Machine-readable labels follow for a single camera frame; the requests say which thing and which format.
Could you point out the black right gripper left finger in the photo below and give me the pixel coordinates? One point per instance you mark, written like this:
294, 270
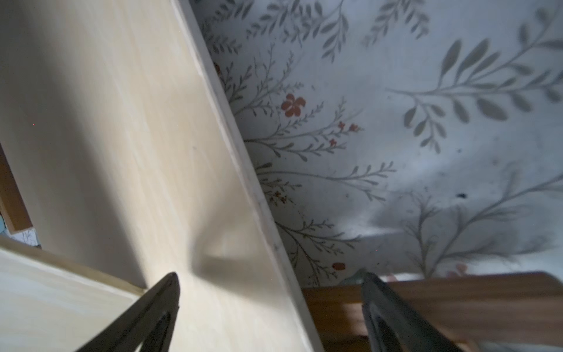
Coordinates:
148, 325

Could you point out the small wooden easel frame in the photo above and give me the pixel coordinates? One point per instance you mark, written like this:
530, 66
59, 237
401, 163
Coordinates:
509, 308

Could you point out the large plywood board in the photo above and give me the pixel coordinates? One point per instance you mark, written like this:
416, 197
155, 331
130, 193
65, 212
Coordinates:
129, 161

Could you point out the wooden easel under boards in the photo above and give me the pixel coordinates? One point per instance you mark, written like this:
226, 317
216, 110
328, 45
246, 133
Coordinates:
13, 210

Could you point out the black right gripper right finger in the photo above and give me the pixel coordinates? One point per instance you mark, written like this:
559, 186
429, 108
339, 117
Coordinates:
392, 324

